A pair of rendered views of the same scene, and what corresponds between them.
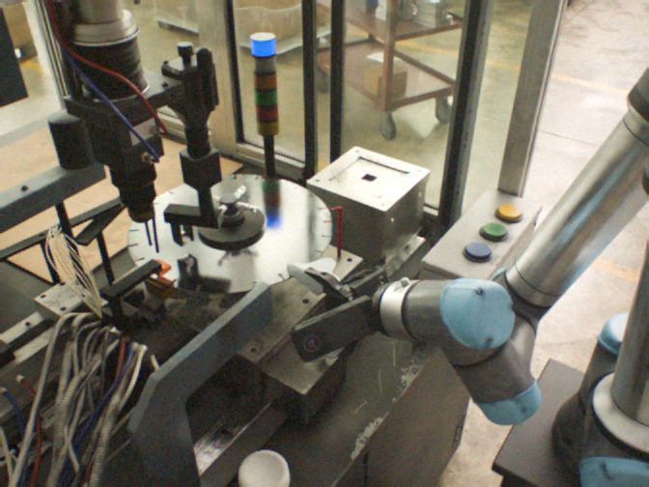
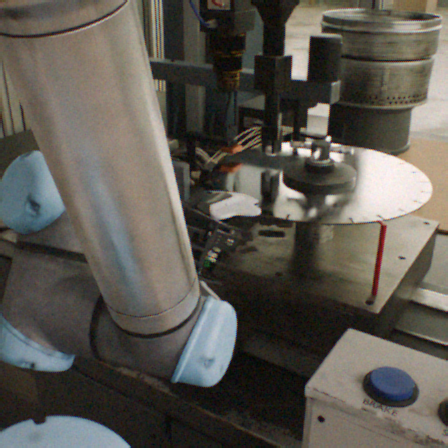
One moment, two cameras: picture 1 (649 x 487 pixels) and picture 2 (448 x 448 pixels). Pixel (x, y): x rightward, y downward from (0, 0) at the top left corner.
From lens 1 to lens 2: 96 cm
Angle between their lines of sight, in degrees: 73
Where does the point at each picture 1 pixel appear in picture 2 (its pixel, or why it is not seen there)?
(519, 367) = (17, 289)
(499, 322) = (13, 197)
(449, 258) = (363, 354)
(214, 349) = not seen: hidden behind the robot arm
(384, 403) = (190, 394)
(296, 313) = (257, 269)
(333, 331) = not seen: hidden behind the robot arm
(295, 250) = (284, 205)
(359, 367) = (246, 374)
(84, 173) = (311, 86)
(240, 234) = (296, 174)
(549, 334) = not seen: outside the picture
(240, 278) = (231, 184)
